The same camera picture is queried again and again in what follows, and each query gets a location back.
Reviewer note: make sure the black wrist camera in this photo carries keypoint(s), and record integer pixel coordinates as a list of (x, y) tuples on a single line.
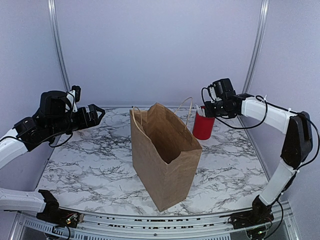
[(221, 89), (55, 103)]

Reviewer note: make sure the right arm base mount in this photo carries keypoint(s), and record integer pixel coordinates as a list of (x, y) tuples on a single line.
[(247, 218)]

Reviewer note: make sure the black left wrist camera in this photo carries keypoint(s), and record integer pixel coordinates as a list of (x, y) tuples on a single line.
[(55, 103)]

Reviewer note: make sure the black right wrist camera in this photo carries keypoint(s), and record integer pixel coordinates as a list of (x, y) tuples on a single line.
[(221, 89)]

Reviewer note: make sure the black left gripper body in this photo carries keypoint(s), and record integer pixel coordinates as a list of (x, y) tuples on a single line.
[(60, 125)]

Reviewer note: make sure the aluminium frame post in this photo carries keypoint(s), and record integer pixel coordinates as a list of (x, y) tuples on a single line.
[(260, 33), (51, 4)]

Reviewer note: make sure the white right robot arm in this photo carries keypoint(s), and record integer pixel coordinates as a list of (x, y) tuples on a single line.
[(298, 142)]

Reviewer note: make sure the white wrapped stirrers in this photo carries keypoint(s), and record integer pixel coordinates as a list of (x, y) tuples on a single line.
[(200, 111)]

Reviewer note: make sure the right aluminium frame post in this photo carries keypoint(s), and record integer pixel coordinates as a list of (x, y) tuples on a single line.
[(260, 33)]

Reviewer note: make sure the aluminium front rail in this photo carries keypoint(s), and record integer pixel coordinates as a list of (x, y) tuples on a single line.
[(214, 226)]

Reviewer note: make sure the left aluminium frame post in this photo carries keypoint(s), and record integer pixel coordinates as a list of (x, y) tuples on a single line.
[(51, 4)]

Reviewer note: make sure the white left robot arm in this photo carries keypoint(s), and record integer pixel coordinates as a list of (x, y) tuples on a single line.
[(30, 133)]

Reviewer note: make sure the red plastic cup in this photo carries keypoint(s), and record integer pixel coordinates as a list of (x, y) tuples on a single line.
[(202, 127)]

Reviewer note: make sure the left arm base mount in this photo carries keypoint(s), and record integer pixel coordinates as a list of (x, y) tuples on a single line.
[(60, 217)]

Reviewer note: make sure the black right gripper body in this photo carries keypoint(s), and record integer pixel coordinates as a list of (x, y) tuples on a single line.
[(219, 110)]

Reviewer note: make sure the brown paper bag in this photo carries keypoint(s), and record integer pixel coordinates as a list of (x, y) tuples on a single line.
[(165, 154)]

